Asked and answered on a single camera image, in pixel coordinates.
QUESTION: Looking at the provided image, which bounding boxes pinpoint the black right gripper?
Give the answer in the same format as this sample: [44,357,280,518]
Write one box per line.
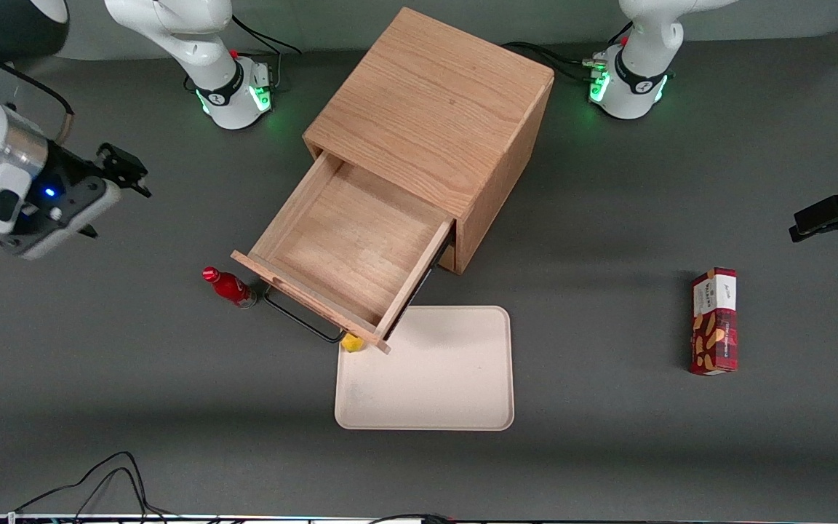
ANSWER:
[15,142,152,234]

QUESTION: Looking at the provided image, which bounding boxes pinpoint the wooden drawer cabinet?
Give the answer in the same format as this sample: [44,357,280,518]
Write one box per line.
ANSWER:
[303,7,556,275]

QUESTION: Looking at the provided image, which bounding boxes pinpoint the red bottle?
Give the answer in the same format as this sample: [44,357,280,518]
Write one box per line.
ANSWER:
[202,266,258,309]

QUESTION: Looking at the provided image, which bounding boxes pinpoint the beige plastic tray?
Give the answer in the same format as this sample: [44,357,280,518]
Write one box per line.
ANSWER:
[334,305,515,432]

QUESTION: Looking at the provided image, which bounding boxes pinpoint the red snack box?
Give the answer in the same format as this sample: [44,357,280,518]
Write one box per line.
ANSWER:
[689,267,738,376]

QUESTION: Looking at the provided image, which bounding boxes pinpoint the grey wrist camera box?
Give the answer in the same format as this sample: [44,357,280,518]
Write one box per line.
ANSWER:
[0,177,123,261]

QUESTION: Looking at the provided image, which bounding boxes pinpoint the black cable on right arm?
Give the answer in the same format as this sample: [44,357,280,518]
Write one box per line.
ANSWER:
[0,36,75,143]

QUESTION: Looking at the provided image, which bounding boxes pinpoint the black cable at right arm base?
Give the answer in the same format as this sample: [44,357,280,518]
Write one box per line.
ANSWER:
[234,13,302,92]

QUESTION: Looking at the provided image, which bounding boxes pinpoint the black floor cable double loop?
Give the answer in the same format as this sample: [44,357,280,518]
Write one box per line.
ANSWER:
[12,451,172,521]

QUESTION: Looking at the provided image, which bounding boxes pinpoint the black cables at left arm base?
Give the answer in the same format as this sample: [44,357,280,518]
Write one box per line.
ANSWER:
[503,41,609,84]

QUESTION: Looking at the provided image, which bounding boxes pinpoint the black camera clamp mount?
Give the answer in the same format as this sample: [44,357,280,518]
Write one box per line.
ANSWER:
[789,171,838,243]

